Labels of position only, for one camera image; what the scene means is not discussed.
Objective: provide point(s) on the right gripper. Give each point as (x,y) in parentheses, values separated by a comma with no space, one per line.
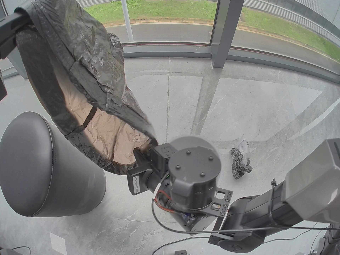
(144,181)

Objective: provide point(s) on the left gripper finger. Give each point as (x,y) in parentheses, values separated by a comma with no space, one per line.
(13,22)
(6,44)

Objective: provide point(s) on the black plastic bag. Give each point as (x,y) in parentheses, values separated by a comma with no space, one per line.
(79,62)

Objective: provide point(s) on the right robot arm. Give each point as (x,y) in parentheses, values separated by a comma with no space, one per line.
(196,169)

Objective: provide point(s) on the crumpled black plastic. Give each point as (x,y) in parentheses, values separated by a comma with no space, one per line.
(240,166)

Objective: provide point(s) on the dark grey round chair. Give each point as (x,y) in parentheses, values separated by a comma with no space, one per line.
(39,163)

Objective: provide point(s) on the window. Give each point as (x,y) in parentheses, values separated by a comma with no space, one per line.
(223,22)

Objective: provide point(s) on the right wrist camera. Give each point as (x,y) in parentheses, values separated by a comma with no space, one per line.
(162,161)

